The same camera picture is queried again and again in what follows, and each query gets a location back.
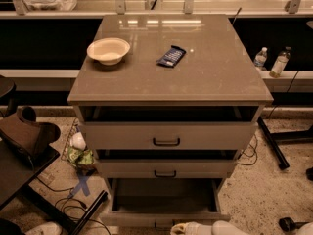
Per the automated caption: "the black side table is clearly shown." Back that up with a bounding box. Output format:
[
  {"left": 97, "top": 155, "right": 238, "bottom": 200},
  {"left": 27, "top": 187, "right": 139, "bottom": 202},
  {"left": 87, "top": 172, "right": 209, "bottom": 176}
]
[{"left": 0, "top": 141, "right": 108, "bottom": 235}]

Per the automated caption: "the wire basket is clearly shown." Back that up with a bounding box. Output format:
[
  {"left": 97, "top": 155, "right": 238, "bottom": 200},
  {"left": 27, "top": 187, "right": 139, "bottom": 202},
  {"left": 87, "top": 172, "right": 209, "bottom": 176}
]
[{"left": 61, "top": 118, "right": 79, "bottom": 163}]

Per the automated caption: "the black table leg bar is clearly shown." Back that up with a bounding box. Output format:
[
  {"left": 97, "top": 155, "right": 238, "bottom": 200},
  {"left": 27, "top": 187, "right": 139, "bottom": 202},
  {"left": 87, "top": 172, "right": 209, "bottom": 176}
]
[{"left": 257, "top": 117, "right": 290, "bottom": 170}]

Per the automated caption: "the white shoe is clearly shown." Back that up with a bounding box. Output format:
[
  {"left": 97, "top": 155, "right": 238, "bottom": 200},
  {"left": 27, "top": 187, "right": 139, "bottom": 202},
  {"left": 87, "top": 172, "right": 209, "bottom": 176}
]
[{"left": 25, "top": 222, "right": 62, "bottom": 235}]

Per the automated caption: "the clear water bottle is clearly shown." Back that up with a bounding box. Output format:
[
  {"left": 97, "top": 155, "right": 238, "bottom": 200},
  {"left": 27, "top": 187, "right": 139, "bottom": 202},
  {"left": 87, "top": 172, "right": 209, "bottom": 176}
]
[{"left": 253, "top": 47, "right": 267, "bottom": 71}]

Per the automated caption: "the green chip bag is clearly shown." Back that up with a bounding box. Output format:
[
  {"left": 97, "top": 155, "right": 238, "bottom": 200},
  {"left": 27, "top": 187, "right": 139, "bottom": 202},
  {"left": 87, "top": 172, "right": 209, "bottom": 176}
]
[{"left": 66, "top": 146, "right": 94, "bottom": 170}]

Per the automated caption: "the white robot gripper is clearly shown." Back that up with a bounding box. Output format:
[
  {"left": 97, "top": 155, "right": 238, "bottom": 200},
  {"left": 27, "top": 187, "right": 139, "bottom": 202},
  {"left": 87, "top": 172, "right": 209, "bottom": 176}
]
[{"left": 170, "top": 220, "right": 248, "bottom": 235}]

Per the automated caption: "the white round object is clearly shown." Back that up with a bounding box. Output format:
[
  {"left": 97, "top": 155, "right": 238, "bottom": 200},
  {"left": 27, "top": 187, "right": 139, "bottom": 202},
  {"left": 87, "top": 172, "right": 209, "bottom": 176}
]
[{"left": 69, "top": 132, "right": 86, "bottom": 150}]

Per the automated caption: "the black caster wheel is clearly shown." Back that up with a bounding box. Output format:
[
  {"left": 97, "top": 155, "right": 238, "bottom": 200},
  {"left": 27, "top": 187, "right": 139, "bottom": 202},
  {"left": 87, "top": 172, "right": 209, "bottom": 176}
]
[{"left": 279, "top": 217, "right": 305, "bottom": 232}]

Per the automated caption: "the black cable right of cabinet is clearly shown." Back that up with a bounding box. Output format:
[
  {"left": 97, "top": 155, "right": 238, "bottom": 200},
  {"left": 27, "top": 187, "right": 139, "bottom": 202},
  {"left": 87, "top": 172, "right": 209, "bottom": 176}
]
[{"left": 236, "top": 133, "right": 259, "bottom": 167}]

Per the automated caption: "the grey drawer cabinet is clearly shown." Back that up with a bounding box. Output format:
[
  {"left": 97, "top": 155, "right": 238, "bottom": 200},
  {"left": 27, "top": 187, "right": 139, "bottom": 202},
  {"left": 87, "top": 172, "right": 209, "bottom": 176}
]
[{"left": 67, "top": 14, "right": 274, "bottom": 228}]

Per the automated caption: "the grey drawer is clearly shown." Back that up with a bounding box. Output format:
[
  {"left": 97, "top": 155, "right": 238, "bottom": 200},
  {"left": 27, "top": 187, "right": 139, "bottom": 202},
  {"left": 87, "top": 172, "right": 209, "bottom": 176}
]
[
  {"left": 103, "top": 178, "right": 230, "bottom": 229},
  {"left": 95, "top": 159, "right": 236, "bottom": 178},
  {"left": 80, "top": 122, "right": 257, "bottom": 150}
]

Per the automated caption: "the dark brown bag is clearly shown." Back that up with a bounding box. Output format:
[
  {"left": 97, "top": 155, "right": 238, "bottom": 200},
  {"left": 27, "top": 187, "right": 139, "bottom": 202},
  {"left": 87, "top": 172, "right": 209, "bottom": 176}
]
[{"left": 0, "top": 106, "right": 61, "bottom": 169}]

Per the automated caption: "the blue snack bar wrapper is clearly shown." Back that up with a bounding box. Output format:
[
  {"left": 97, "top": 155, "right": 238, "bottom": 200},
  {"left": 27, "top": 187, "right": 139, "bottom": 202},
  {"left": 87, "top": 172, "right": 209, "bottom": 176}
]
[{"left": 156, "top": 45, "right": 186, "bottom": 68}]

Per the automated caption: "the bottle with yellow liquid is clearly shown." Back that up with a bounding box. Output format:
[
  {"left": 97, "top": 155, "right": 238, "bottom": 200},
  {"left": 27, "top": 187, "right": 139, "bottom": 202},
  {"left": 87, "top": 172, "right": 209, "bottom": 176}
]
[{"left": 269, "top": 46, "right": 291, "bottom": 78}]

